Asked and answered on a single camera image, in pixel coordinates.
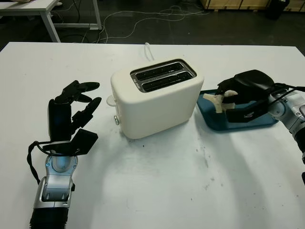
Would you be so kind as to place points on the cream white toaster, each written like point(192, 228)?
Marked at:
point(155, 107)

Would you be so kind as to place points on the silver toaster knob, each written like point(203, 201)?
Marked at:
point(117, 120)

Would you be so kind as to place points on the dark blue plastic tray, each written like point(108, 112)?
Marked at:
point(207, 112)

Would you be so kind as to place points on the black bin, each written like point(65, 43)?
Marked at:
point(277, 9)

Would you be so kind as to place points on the white toaster lever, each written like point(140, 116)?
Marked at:
point(110, 100)

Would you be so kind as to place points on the wooden crate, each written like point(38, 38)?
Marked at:
point(226, 4)

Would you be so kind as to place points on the white bread slice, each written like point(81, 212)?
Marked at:
point(218, 101)

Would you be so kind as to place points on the white desk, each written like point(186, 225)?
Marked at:
point(28, 8)

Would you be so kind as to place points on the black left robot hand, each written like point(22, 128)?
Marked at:
point(59, 119)

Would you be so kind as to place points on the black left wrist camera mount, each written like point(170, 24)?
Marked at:
point(85, 140)

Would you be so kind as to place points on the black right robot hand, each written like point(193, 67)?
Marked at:
point(252, 83)

